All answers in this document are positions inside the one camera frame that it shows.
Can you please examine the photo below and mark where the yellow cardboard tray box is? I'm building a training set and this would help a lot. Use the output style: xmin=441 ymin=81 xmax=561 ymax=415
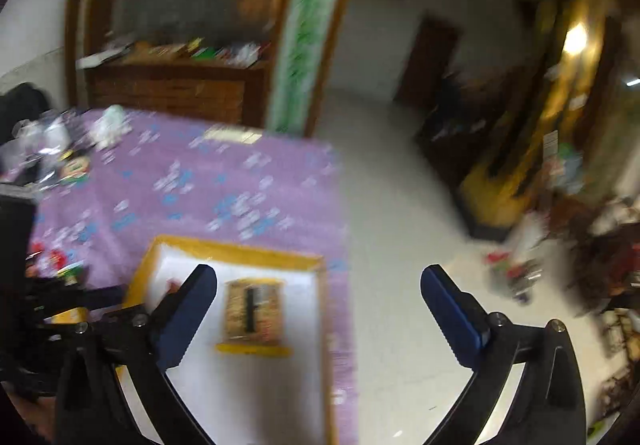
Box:
xmin=124 ymin=235 xmax=338 ymax=444

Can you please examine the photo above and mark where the green biscuit package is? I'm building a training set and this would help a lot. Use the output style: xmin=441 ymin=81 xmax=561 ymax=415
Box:
xmin=60 ymin=156 xmax=91 ymax=183

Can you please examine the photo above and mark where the purple floral tablecloth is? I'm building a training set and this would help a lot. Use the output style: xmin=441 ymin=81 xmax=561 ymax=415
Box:
xmin=30 ymin=112 xmax=358 ymax=444

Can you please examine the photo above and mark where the white plush toy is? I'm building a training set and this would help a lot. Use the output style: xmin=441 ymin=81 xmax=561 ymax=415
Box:
xmin=89 ymin=105 xmax=132 ymax=150

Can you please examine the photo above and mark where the black backpack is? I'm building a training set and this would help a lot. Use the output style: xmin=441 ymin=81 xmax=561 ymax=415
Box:
xmin=0 ymin=82 xmax=51 ymax=145

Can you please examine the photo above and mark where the beige remote control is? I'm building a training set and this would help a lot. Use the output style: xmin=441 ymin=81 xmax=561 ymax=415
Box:
xmin=203 ymin=126 xmax=264 ymax=145

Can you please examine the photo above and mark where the wooden sideboard cabinet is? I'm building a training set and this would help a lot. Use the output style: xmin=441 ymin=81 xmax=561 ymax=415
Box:
xmin=64 ymin=0 xmax=291 ymax=128

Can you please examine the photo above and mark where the bamboo pattern door panel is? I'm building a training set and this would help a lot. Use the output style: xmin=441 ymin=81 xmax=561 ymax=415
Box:
xmin=264 ymin=0 xmax=348 ymax=138

